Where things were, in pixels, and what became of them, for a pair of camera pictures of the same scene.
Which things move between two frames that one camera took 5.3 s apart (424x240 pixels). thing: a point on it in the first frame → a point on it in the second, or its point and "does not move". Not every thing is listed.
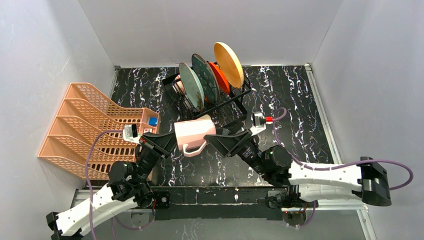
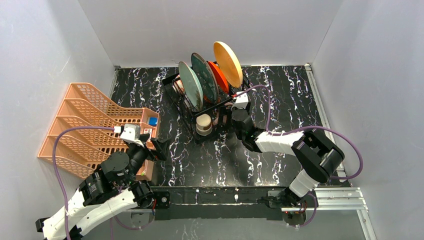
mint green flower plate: [192, 87] does not move
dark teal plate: [208, 79] does not move
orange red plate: [222, 77] does not move
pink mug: [190, 135] → [220, 116]
